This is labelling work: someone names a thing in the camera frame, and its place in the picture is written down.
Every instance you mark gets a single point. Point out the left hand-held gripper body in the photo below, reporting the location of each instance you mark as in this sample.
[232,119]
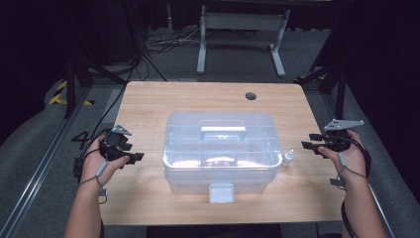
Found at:
[114,145]

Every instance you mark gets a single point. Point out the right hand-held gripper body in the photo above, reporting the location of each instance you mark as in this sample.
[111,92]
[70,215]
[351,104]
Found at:
[338,139]

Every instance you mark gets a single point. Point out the clear plastic storage box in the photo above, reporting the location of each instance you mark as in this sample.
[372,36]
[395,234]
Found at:
[185,139]

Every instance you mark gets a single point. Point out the person's right hand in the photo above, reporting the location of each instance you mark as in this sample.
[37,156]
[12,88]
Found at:
[353,162]

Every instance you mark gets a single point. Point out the person's left hand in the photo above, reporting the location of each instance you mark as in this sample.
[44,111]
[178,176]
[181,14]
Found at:
[94,168]

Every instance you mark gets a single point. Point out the small white dropper bottle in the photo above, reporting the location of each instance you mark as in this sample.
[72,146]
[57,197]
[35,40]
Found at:
[286,159]

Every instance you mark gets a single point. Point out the black tripod stand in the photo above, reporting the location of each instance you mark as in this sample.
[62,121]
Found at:
[70,86]

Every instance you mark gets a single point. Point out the yellow black floor tape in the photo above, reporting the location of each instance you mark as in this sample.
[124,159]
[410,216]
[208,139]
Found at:
[61,86]

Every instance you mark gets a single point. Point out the person's black clothing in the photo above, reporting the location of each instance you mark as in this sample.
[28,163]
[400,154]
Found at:
[214,232]

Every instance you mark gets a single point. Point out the black curtain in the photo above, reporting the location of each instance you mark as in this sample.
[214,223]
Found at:
[185,13]

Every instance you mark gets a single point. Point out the aluminium floor rail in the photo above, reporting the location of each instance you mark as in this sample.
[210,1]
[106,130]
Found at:
[379,208]
[39,172]

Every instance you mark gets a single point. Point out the grey metal desk frame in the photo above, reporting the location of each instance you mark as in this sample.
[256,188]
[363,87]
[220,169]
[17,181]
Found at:
[242,21]

